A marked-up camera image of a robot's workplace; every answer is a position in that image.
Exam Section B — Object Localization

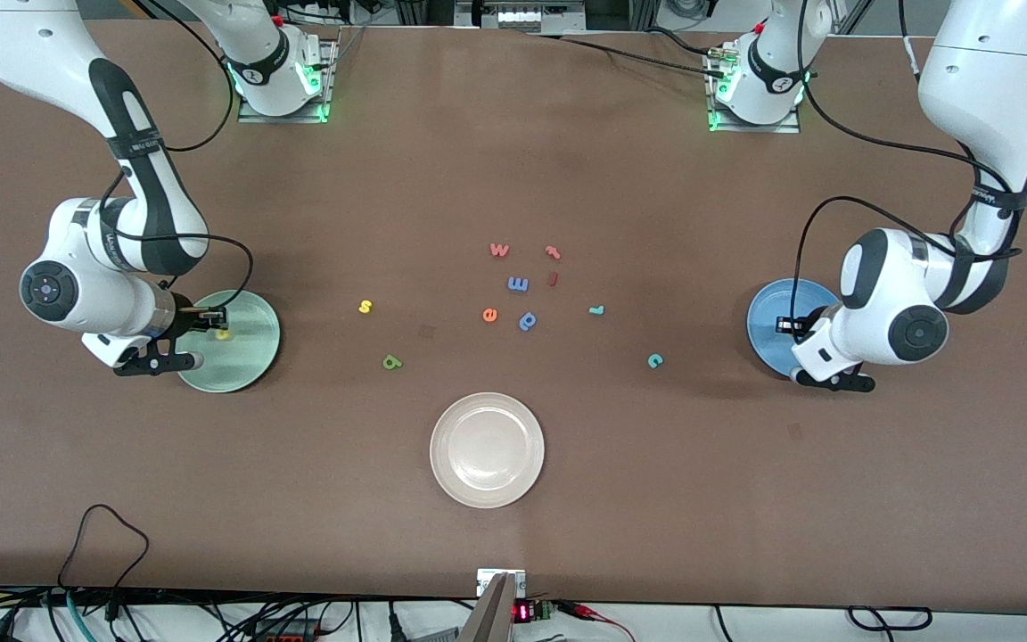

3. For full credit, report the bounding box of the blue plate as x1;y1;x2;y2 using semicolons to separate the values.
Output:
746;278;844;377

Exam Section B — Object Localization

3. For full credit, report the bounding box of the green plate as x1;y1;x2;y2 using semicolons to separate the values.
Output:
173;290;281;393

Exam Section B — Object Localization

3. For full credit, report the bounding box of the beige plate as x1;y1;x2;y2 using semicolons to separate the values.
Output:
430;392;546;509

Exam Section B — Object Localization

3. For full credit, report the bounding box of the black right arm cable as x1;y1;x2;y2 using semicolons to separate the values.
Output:
135;0;237;152
102;174;253;309

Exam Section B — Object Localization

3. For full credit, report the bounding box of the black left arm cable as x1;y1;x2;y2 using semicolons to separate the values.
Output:
794;196;1018;336
796;0;1014;215

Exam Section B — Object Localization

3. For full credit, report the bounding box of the thin black looped cable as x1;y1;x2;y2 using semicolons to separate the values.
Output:
57;504;151;616

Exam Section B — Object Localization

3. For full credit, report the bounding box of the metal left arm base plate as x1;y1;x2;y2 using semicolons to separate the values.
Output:
708;46;801;135

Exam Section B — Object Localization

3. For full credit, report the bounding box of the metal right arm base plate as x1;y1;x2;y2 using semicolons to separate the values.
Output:
237;37;336;124

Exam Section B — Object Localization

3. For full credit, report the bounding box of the black coiled cable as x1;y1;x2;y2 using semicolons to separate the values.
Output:
848;605;933;631

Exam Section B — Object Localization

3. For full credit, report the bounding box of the black cable to arm base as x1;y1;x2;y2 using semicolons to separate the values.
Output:
522;27;728;72

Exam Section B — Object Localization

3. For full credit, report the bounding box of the red wire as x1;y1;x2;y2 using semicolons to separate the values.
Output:
558;602;636;642

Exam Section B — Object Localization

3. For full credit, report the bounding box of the silver camera mount bracket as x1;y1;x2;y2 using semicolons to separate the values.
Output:
476;568;528;598

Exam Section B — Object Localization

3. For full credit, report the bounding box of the grey camera pole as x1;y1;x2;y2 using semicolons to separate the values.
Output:
460;572;516;642

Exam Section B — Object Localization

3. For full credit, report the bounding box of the aluminium frame with power strip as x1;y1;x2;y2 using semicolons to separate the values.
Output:
456;0;587;35

